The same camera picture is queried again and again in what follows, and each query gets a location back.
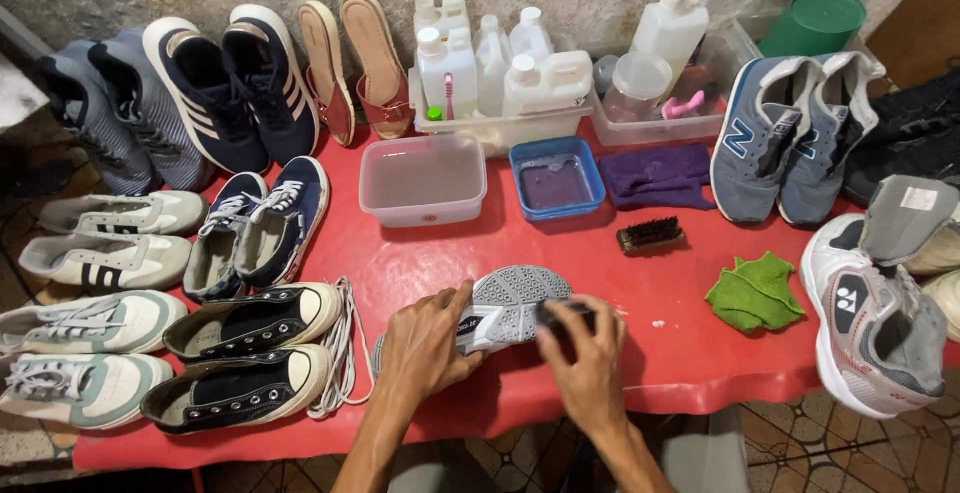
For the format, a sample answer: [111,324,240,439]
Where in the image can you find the person's left hand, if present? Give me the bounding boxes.
[377,279,490,409]

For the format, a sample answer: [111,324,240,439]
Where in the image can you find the person's right hand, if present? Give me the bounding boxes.
[535,294,629,424]

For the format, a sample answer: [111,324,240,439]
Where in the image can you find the small black scrub brush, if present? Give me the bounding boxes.
[534,299,598,341]

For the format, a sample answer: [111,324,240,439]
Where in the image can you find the white sport shoe grey sole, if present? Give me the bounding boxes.
[372,265,576,376]

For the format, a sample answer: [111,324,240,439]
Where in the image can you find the bundle of white shoelaces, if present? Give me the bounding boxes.
[306,276,377,421]

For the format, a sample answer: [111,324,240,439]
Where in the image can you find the red table cover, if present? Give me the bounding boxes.
[72,116,960,473]

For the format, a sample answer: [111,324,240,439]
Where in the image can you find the person's grey shorts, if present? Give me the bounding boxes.
[388,404,752,493]

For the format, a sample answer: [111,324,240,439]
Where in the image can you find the wooden brush black bristles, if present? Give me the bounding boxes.
[615,215,687,257]

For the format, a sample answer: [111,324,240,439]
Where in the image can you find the clear plastic water container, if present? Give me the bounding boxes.
[358,134,489,229]

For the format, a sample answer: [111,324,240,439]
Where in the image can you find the black canvas sneaker unlaced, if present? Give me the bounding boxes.
[139,343,336,436]
[162,281,345,364]

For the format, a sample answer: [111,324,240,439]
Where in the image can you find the green microfibre cloth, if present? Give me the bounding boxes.
[704,250,808,335]

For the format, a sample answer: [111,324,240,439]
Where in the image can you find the navy canvas sneaker white laces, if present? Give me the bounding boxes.
[183,171,270,305]
[234,155,332,290]

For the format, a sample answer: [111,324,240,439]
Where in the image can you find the blue plastic container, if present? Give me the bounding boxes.
[508,136,608,223]

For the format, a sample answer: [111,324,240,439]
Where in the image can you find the purple cloth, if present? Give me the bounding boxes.
[597,142,718,212]

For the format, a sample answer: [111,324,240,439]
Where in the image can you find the clear tray of bottles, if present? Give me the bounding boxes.
[408,64,598,159]

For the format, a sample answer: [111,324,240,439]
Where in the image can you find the white plastic jug bottle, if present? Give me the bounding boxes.
[413,0,473,41]
[416,26,480,121]

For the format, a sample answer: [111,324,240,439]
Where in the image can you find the clear plastic storage bin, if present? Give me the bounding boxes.
[588,16,764,148]

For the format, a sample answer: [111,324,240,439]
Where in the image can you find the blue grey suede sneaker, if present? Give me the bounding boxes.
[777,50,888,226]
[709,55,824,225]

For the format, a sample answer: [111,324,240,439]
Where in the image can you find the pink plastic tool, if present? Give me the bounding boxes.
[661,89,707,121]

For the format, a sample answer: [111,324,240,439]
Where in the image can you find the clear plastic jar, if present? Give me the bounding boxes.
[602,49,675,125]

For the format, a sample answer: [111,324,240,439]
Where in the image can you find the translucent plastic bottle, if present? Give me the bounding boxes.
[473,13,514,118]
[509,6,556,68]

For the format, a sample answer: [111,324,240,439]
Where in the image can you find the wide white plastic jug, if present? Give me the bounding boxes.
[501,49,594,118]

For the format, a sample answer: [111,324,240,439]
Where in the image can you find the navy sneaker white stripes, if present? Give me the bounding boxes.
[142,16,271,176]
[222,4,322,169]

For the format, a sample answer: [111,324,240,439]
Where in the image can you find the white sneaker black stripes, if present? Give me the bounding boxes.
[37,190,210,238]
[18,233,195,296]

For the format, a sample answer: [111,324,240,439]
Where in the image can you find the white sneaker pale green trim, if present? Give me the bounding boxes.
[0,352,176,432]
[0,289,189,356]

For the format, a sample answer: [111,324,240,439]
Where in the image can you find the grey shoe insole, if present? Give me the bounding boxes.
[858,174,960,268]

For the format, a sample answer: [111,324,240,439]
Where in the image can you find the tall white plastic bottle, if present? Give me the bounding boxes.
[629,0,716,98]

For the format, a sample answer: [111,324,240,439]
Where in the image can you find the grey blue knit sneaker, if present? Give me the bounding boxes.
[87,26,219,193]
[37,39,156,198]

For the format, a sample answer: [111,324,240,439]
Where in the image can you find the beige shoe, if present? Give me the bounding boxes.
[903,221,960,278]
[920,268,960,345]

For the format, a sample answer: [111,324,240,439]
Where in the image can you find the black shoes heap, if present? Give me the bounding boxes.
[843,67,960,210]

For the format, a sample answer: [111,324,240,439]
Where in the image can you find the green plastic bucket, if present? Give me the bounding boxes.
[756,0,869,60]

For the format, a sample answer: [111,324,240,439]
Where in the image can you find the red strap beige sandal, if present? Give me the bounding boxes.
[339,0,416,142]
[298,0,358,148]

